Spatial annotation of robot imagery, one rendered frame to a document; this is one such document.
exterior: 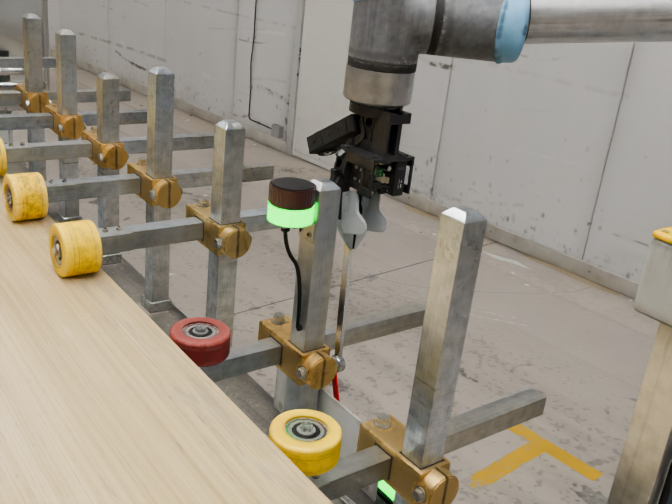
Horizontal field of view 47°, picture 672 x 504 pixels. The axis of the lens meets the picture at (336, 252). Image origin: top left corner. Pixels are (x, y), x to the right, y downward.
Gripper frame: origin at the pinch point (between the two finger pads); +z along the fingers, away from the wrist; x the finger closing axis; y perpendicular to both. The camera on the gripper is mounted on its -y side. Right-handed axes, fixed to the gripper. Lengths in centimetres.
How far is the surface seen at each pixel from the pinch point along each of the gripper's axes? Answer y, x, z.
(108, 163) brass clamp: -68, -9, 7
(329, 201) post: 4.3, -7.7, -7.8
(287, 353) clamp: 1.6, -10.1, 15.5
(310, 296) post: 4.3, -9.2, 5.6
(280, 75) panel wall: -368, 228, 48
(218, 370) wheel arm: 0.2, -20.3, 16.4
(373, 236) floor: -204, 186, 100
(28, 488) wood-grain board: 18, -50, 11
